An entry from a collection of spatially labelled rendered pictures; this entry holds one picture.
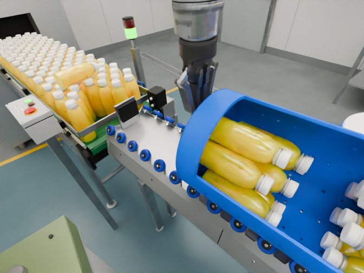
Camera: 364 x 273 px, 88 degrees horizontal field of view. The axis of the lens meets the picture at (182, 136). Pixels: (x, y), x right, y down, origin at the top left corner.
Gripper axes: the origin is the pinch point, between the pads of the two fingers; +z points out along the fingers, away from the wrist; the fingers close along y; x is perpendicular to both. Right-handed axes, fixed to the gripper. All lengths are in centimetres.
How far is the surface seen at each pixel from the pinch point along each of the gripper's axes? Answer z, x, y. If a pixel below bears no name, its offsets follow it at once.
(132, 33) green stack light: -2, -75, -37
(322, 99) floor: 116, 13, -251
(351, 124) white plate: 12, 33, -41
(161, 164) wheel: 18.5, -9.2, 8.2
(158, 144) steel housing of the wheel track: 23.3, -20.8, -0.5
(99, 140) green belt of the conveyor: 26, -47, 12
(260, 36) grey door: 86, -131, -363
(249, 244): 23.6, 24.1, 9.5
